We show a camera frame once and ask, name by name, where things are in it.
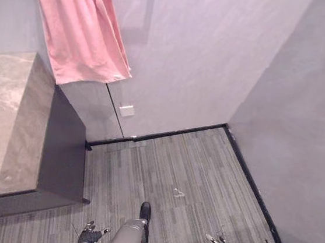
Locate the black baseboard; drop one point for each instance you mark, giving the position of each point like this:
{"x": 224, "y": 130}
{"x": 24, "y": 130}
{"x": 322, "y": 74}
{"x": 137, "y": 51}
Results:
{"x": 243, "y": 163}

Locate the stone-topped dark wash cabinet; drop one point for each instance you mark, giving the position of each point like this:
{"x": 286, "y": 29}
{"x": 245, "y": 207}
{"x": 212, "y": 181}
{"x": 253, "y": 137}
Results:
{"x": 1, "y": 115}

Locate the white wall plate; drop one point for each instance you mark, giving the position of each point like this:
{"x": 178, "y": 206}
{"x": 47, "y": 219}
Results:
{"x": 127, "y": 111}

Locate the pink towel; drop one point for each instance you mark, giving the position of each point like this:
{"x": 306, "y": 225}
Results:
{"x": 81, "y": 33}

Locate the white scrap of litter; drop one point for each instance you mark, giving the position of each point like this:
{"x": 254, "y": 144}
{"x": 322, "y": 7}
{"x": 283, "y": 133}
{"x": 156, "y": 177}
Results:
{"x": 178, "y": 193}

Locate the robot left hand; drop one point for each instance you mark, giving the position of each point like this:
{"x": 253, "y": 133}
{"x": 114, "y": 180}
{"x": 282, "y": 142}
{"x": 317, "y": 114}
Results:
{"x": 90, "y": 236}

